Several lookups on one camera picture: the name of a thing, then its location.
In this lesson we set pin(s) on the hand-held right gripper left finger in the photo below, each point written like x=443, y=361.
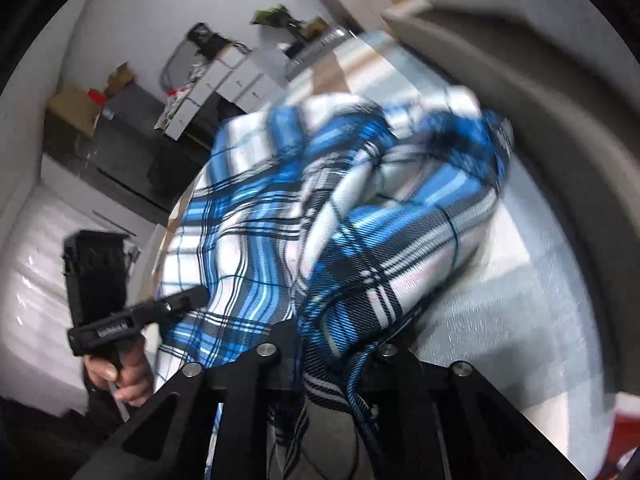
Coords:
x=287, y=355

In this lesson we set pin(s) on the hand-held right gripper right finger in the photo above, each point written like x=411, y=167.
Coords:
x=395, y=370

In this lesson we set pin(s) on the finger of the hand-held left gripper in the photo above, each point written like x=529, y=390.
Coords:
x=175, y=305

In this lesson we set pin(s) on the blue plaid shirt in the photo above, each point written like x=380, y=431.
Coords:
x=400, y=240

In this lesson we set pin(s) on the person's left forearm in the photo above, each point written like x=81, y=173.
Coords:
x=60, y=440

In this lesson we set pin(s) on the person's left hand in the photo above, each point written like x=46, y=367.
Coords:
x=132, y=380

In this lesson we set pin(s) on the white curtain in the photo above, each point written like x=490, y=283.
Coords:
x=35, y=285

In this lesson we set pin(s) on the large cardboard box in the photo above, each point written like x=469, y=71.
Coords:
x=75, y=107

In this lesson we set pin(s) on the red canister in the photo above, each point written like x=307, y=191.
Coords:
x=95, y=96

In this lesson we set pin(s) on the clutter of desk items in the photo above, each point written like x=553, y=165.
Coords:
x=175, y=100

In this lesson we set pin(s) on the small open cardboard box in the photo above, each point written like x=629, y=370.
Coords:
x=120, y=77

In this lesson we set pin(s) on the white desk with drawers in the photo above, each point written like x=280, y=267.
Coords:
x=235, y=80

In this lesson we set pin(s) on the oval mirror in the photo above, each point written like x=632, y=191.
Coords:
x=180, y=60

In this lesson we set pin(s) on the black bag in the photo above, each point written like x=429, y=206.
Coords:
x=205, y=37

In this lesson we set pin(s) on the silver flat suitcase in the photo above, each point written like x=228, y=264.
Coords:
x=325, y=42

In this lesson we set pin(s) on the green bouquet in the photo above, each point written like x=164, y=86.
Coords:
x=270, y=15

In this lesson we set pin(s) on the small brown carton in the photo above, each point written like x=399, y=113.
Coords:
x=316, y=26

